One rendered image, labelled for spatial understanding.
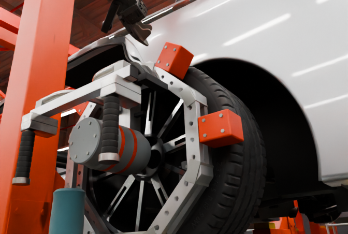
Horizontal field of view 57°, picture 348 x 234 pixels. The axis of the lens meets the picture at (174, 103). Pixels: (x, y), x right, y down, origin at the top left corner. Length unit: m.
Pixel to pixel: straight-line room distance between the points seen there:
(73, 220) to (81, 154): 0.18
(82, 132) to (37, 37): 0.62
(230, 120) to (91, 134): 0.36
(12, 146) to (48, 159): 0.13
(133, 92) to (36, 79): 0.63
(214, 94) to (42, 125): 0.51
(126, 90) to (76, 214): 0.38
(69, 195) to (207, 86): 0.49
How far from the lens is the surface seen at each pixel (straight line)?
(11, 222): 1.18
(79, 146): 0.89
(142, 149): 0.94
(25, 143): 0.98
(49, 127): 1.01
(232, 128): 0.78
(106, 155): 0.68
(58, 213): 0.94
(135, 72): 0.77
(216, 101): 0.91
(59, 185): 1.30
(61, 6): 1.58
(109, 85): 0.74
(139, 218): 1.03
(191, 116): 0.84
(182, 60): 0.97
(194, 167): 0.80
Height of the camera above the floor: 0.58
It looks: 24 degrees up
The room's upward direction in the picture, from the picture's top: 3 degrees counter-clockwise
